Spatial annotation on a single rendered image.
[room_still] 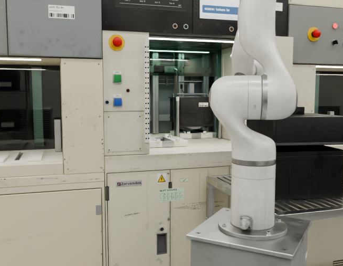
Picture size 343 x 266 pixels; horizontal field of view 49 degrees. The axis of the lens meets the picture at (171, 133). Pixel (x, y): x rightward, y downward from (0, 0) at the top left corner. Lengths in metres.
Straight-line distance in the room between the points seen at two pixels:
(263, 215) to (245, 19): 0.52
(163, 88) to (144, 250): 1.22
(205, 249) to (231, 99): 0.40
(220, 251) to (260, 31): 0.58
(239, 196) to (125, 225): 0.80
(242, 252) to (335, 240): 1.30
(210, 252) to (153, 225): 0.76
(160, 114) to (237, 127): 1.62
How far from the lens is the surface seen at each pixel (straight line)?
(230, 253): 1.02
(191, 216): 1.81
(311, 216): 1.31
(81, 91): 1.62
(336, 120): 1.46
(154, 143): 1.89
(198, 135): 2.30
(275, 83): 1.01
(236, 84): 1.01
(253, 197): 1.04
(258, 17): 1.05
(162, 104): 2.61
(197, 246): 1.05
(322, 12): 2.08
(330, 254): 2.28
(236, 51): 1.35
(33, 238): 1.72
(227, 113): 1.00
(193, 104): 2.27
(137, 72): 1.66
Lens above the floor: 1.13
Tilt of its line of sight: 6 degrees down
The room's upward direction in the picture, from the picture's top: straight up
